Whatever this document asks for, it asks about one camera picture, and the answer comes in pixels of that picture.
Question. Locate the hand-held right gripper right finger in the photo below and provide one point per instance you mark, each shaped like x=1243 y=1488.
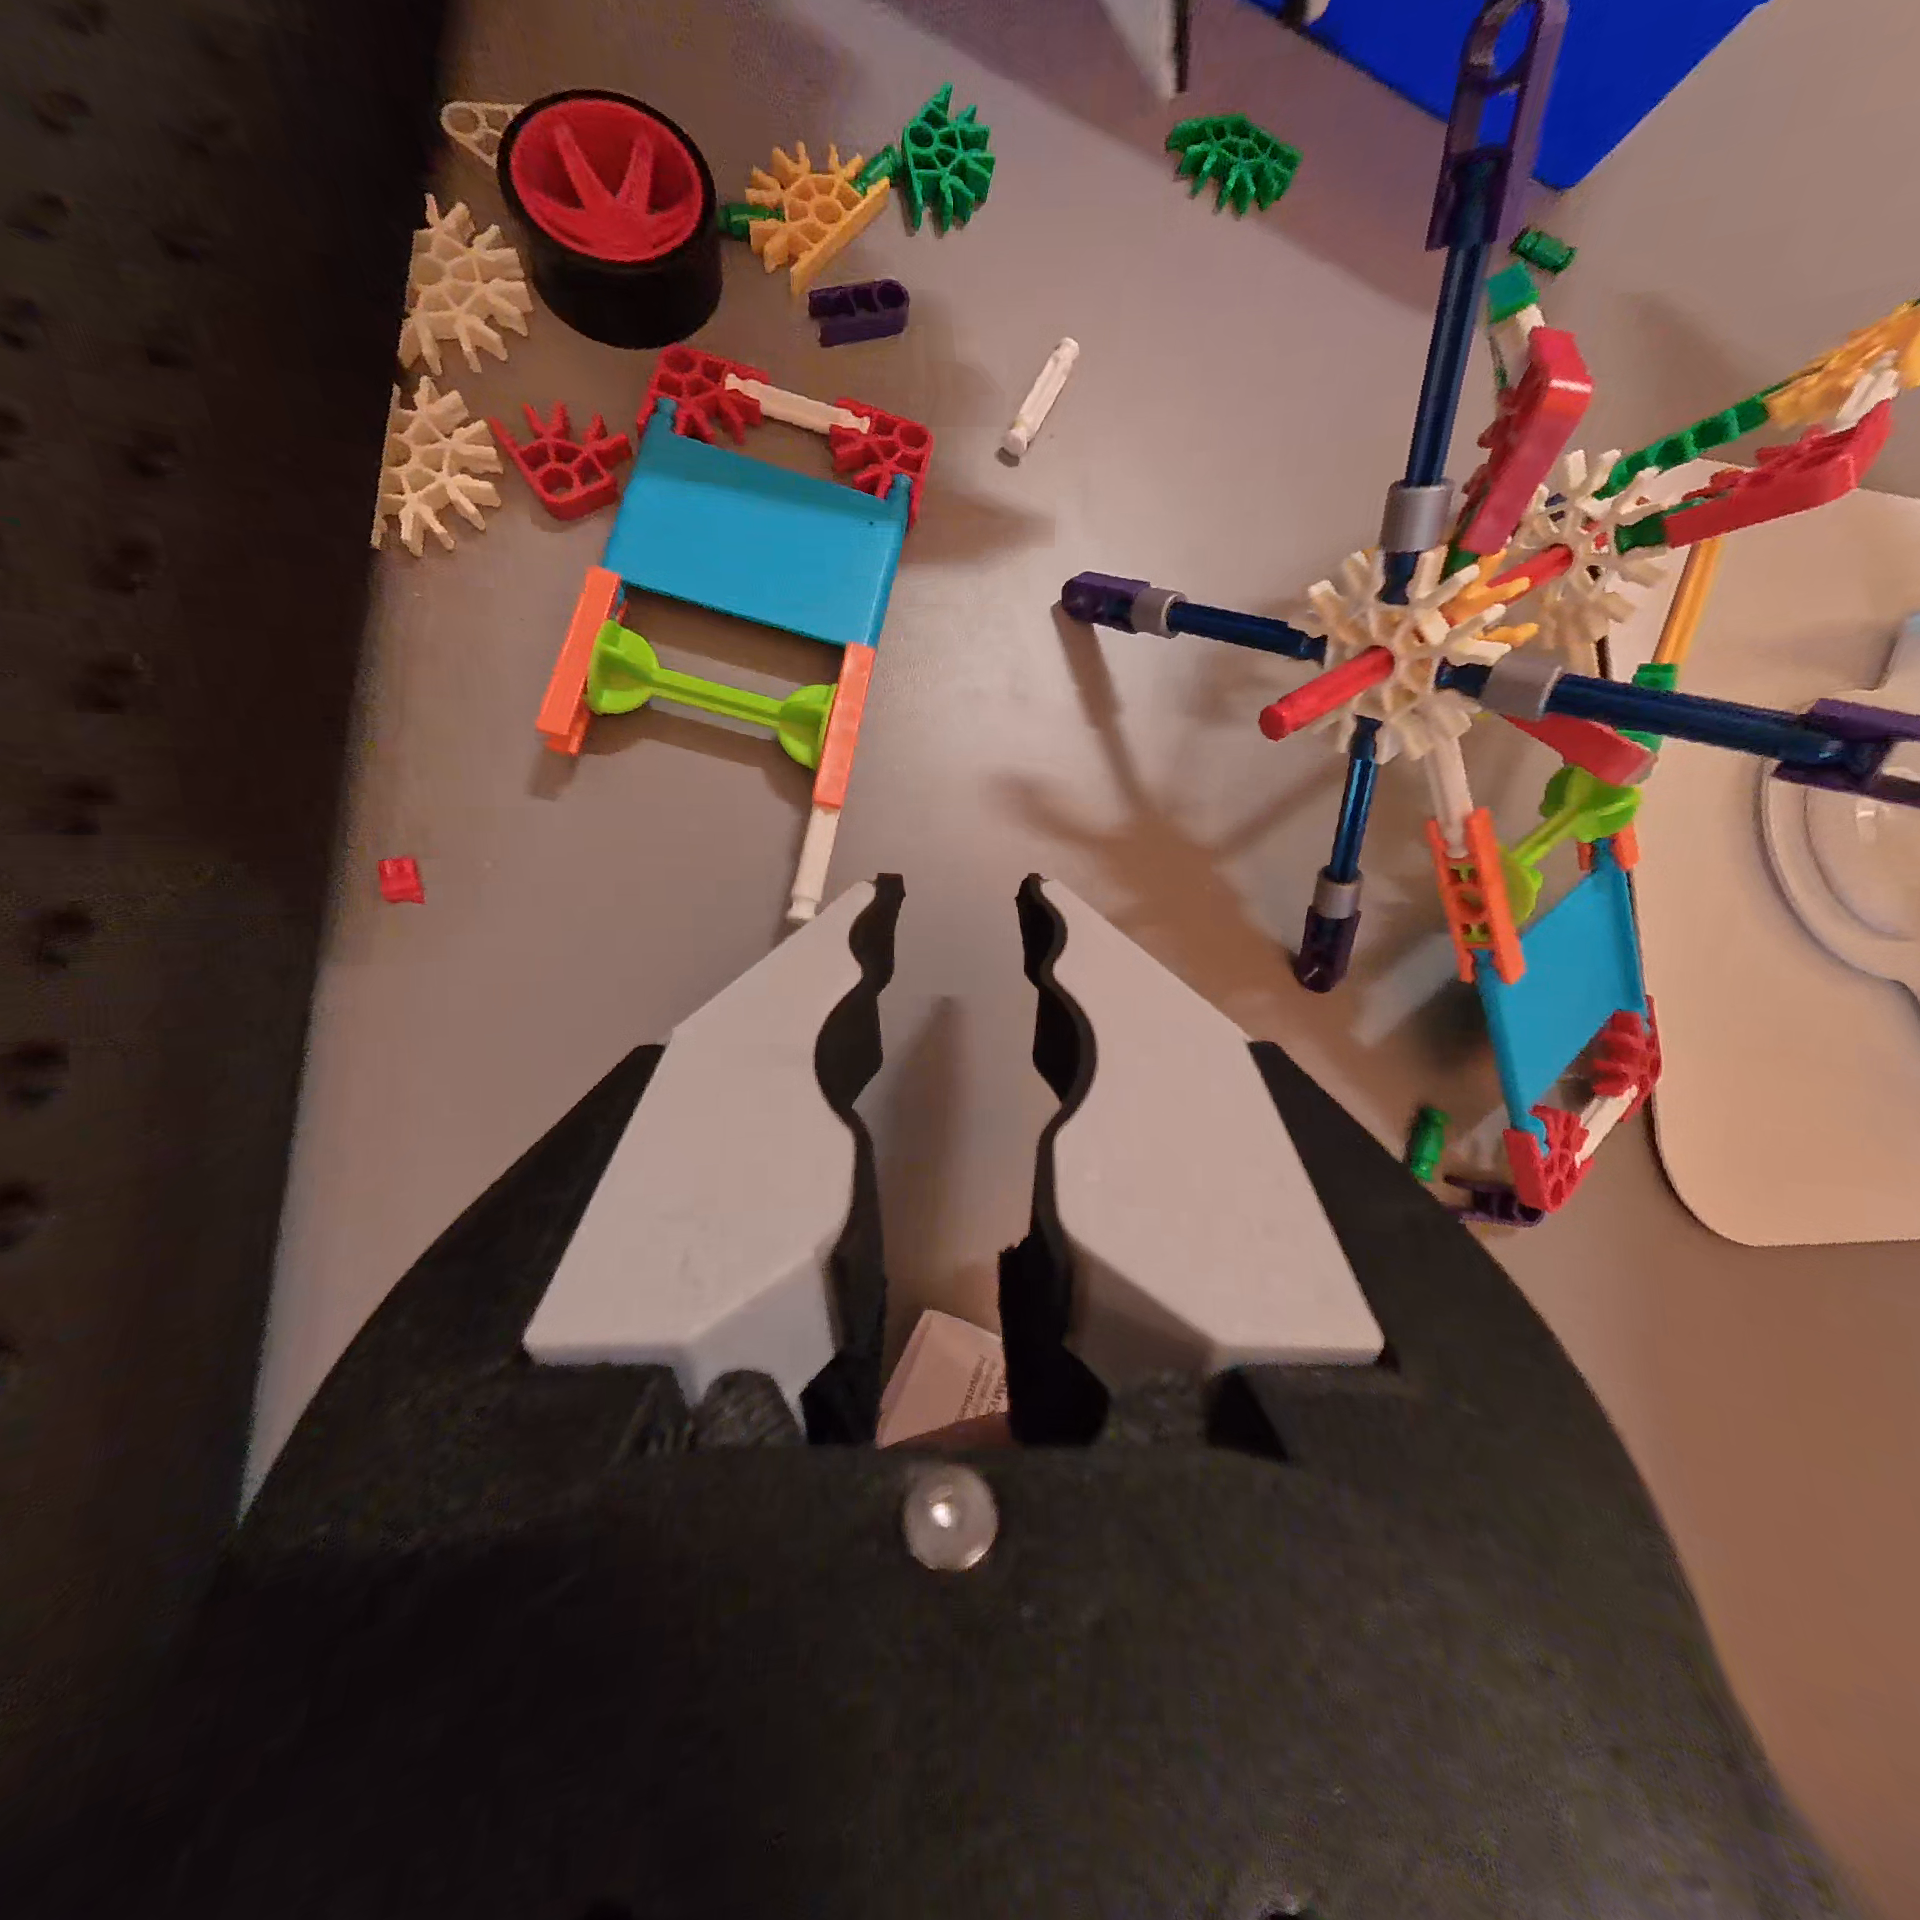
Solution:
x=1215 y=1201

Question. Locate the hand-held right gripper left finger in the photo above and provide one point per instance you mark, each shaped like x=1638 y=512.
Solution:
x=706 y=1201

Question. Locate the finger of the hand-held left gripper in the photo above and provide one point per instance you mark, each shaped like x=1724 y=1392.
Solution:
x=1148 y=37

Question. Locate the white toy rod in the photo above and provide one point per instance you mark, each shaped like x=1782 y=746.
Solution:
x=1042 y=397
x=815 y=861

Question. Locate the blue plastic bin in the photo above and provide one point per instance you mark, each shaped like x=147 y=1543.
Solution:
x=1621 y=75

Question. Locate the colourful toy wheel model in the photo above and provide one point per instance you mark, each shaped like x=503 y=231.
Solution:
x=1402 y=644

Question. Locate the blue panel toy seat assembly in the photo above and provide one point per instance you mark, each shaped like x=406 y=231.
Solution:
x=751 y=547

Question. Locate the green toy connector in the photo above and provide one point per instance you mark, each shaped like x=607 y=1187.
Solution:
x=1234 y=163
x=950 y=157

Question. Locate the short green toy rod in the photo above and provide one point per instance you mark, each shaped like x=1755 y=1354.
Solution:
x=1542 y=249
x=1429 y=1144

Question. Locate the purple toy connector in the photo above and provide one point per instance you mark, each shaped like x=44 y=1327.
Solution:
x=1493 y=1205
x=860 y=311

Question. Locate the yellow toy connector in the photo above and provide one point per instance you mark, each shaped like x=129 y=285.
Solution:
x=819 y=218

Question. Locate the small red toy piece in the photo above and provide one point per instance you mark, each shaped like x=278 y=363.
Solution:
x=401 y=879

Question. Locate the red wheel black tyre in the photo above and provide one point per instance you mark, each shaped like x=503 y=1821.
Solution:
x=610 y=224

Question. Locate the white document stand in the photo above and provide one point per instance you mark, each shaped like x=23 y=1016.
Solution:
x=1799 y=1050

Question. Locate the grey toy connector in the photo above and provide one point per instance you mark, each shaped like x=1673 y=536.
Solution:
x=482 y=129

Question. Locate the red toy connector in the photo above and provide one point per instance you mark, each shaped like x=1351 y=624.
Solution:
x=564 y=461

